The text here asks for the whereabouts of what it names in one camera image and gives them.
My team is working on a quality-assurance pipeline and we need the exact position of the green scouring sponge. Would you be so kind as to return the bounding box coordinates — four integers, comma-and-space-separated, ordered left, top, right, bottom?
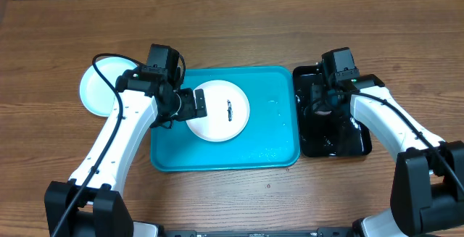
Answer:
314, 110, 332, 116

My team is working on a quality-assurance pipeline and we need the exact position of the white round plate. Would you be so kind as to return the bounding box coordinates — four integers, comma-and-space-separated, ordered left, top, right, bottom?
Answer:
186, 80, 251, 142

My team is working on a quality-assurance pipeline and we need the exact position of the light blue round plate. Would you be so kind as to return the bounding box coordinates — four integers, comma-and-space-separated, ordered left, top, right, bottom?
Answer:
79, 57, 136, 117

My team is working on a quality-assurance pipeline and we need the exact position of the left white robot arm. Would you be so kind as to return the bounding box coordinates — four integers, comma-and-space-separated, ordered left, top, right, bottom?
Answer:
44, 67, 207, 236

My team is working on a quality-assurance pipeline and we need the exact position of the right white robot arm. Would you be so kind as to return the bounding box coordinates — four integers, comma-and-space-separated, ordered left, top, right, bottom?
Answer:
304, 75, 463, 236

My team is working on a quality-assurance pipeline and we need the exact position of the black rectangular water tray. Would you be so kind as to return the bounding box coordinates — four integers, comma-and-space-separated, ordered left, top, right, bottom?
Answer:
293, 65, 372, 157

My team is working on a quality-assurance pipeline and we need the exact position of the teal plastic serving tray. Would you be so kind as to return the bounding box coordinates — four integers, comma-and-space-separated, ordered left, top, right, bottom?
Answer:
150, 66, 300, 172

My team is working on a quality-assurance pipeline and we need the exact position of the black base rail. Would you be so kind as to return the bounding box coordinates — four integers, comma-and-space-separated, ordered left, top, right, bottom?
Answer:
158, 227, 362, 237

